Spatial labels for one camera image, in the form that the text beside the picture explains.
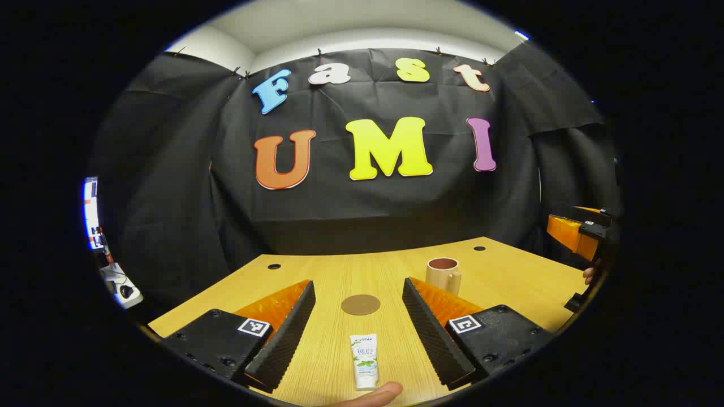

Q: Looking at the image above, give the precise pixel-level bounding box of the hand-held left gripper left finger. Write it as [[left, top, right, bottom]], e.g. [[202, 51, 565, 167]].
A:
[[160, 279, 316, 395]]

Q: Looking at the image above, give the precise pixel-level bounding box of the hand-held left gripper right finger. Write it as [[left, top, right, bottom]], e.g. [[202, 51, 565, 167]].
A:
[[402, 276, 556, 392]]

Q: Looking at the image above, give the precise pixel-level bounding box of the wooden desktop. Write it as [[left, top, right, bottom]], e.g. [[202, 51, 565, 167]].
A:
[[147, 236, 589, 407]]

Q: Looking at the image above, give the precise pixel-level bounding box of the beige cup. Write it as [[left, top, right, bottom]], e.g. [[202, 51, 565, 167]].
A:
[[425, 257, 462, 296]]

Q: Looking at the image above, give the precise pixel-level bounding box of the round brown coaster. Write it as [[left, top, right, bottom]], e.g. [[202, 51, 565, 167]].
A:
[[341, 294, 381, 316]]

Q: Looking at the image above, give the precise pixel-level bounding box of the bright monitor screen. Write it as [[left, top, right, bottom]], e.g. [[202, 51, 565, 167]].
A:
[[83, 176, 105, 250]]

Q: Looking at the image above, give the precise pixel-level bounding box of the black backdrop cloth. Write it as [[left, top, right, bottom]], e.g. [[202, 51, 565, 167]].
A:
[[90, 42, 623, 317]]

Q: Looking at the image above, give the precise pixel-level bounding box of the white toothpaste tube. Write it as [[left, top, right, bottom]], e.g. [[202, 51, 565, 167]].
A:
[[350, 334, 378, 392]]

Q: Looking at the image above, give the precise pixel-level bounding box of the white power strip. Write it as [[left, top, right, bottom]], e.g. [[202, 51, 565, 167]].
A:
[[101, 263, 144, 309]]

